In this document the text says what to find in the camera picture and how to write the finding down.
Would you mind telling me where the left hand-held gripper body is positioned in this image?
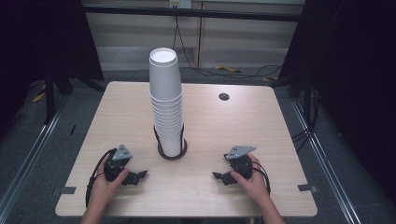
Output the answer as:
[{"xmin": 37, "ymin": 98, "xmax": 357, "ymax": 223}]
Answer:
[{"xmin": 103, "ymin": 144, "xmax": 134, "ymax": 183}]

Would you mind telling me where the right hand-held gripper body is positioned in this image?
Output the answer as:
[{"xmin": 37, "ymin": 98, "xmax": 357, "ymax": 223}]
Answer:
[{"xmin": 223, "ymin": 145, "xmax": 258, "ymax": 181}]

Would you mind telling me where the black cup holder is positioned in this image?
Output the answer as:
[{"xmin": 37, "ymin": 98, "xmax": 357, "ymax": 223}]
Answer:
[{"xmin": 153, "ymin": 123, "xmax": 189, "ymax": 161}]

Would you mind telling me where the stack of white paper cups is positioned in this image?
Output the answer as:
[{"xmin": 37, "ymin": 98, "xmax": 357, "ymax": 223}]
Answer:
[{"xmin": 148, "ymin": 47, "xmax": 185, "ymax": 158}]

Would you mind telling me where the person's right hand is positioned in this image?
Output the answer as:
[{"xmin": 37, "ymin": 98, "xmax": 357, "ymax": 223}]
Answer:
[{"xmin": 230, "ymin": 152, "xmax": 273, "ymax": 203}]

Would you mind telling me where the person's left hand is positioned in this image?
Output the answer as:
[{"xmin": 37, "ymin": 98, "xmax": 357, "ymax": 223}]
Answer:
[{"xmin": 88, "ymin": 166, "xmax": 130, "ymax": 210}]

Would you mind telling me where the grey tape strip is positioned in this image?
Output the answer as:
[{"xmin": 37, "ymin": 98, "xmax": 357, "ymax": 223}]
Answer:
[
  {"xmin": 297, "ymin": 183, "xmax": 318, "ymax": 193},
  {"xmin": 60, "ymin": 186, "xmax": 78, "ymax": 196}
]

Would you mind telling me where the black metal stand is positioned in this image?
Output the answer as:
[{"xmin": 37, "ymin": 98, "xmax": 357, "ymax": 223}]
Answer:
[{"xmin": 42, "ymin": 64, "xmax": 107, "ymax": 125}]

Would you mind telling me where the yellow floor tape piece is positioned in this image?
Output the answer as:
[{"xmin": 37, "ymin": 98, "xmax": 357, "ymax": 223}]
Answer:
[
  {"xmin": 215, "ymin": 64, "xmax": 245, "ymax": 75},
  {"xmin": 32, "ymin": 83, "xmax": 47, "ymax": 104}
]

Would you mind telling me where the black curtain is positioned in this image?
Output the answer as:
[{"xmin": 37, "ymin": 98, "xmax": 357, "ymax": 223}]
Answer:
[
  {"xmin": 277, "ymin": 0, "xmax": 396, "ymax": 206},
  {"xmin": 0, "ymin": 0, "xmax": 105, "ymax": 139}
]

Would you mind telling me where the black horizontal bar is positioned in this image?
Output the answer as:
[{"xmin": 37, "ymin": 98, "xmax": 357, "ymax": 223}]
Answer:
[{"xmin": 81, "ymin": 4, "xmax": 304, "ymax": 23}]

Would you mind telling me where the right hand-held gripper black cable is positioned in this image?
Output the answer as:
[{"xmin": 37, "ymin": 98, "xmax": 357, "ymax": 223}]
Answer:
[{"xmin": 251, "ymin": 160, "xmax": 272, "ymax": 196}]

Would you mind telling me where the black cable bundle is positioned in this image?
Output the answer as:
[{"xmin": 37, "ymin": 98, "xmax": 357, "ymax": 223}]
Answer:
[{"xmin": 291, "ymin": 87, "xmax": 322, "ymax": 152}]

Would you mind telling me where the metal floor rail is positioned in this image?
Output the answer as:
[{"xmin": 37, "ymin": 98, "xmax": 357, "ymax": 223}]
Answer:
[
  {"xmin": 290, "ymin": 98, "xmax": 362, "ymax": 224},
  {"xmin": 0, "ymin": 99, "xmax": 69, "ymax": 217}
]

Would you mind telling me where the black hanging wall cable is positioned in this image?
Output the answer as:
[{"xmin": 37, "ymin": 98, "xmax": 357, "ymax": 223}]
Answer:
[{"xmin": 172, "ymin": 14, "xmax": 284, "ymax": 79}]

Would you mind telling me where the white wall socket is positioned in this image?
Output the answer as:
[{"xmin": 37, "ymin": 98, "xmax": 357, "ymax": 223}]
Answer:
[{"xmin": 168, "ymin": 0, "xmax": 192, "ymax": 9}]

